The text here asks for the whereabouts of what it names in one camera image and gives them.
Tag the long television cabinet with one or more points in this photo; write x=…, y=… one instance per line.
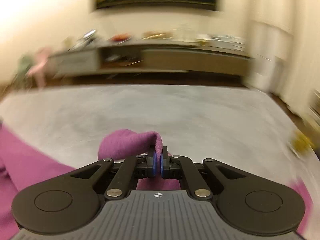
x=187, y=60

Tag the green plastic child chair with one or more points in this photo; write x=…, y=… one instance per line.
x=23, y=66

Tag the pink plastic child chair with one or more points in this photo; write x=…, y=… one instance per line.
x=41, y=62

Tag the purple fleece garment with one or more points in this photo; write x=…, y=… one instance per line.
x=125, y=142

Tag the white lace curtain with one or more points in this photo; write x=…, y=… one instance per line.
x=270, y=42

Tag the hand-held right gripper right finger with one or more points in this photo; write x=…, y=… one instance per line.
x=162, y=165

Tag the glass tea bottle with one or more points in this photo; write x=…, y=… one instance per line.
x=302, y=141

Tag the red fruit plate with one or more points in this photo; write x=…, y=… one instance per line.
x=121, y=37

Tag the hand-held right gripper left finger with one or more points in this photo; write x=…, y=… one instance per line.
x=154, y=163

